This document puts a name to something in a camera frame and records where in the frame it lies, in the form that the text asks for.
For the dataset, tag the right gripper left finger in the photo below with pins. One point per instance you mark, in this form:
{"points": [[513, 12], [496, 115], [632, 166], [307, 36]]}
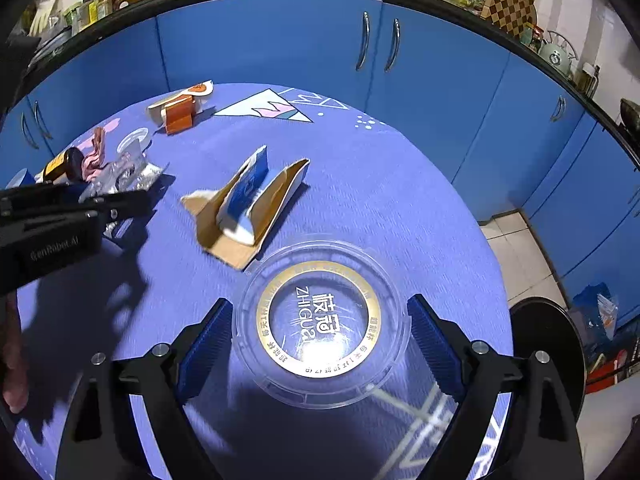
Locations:
{"points": [[100, 438]]}

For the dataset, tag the small white plastic lid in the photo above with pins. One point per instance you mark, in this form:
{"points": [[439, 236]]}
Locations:
{"points": [[140, 136]]}

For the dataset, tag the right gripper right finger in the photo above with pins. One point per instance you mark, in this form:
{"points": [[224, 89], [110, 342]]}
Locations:
{"points": [[539, 438]]}

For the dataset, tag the blue kitchen cabinets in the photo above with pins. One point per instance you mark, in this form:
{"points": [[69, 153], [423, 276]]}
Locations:
{"points": [[504, 127]]}

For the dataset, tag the small grey bin blue bag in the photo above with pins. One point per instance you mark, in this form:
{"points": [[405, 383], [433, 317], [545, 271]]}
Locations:
{"points": [[594, 312]]}

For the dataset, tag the yellow rubber glove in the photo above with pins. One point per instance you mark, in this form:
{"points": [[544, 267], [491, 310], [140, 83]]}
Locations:
{"points": [[44, 9]]}

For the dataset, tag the blue patterned tablecloth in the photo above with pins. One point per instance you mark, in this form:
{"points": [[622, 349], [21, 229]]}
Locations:
{"points": [[317, 223]]}

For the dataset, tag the clear round plastic lid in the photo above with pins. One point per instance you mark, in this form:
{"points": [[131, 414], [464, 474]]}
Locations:
{"points": [[319, 324]]}

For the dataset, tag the clear plastic packet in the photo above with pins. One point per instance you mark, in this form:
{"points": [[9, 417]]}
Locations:
{"points": [[132, 171]]}

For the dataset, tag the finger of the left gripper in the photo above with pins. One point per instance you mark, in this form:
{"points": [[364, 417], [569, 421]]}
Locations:
{"points": [[119, 206]]}

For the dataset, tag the mint green kettle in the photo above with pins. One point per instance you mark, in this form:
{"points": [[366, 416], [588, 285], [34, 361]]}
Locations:
{"points": [[558, 52]]}

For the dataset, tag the black round trash bin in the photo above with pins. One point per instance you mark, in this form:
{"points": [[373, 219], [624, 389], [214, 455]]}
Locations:
{"points": [[543, 328]]}

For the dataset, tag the person's hand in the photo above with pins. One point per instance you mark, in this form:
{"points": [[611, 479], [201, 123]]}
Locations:
{"points": [[14, 385]]}

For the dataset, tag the torn blue cardboard box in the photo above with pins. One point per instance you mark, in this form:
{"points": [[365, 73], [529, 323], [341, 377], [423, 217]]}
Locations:
{"points": [[233, 222]]}

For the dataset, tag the brown bottle yellow label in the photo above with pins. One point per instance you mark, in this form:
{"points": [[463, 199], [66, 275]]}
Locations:
{"points": [[65, 167]]}

